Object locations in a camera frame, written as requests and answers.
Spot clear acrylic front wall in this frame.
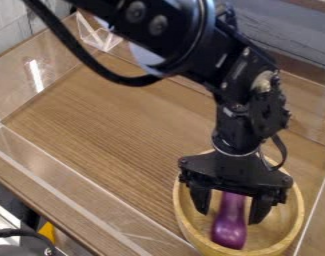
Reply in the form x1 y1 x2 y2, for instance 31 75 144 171
0 124 200 256

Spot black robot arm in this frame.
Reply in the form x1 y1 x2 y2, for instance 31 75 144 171
69 0 293 224

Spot purple toy eggplant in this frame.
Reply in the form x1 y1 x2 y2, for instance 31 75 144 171
212 192 248 250

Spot clear acrylic corner bracket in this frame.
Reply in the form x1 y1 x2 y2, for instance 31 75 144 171
75 11 124 52

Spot black cable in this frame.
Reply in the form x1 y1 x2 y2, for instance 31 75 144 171
22 0 164 88

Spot yellow and black device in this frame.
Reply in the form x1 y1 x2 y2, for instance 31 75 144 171
19 215 77 256

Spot brown wooden bowl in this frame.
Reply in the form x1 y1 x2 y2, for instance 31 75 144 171
172 149 307 256

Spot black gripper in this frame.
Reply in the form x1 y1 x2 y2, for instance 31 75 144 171
178 151 293 225

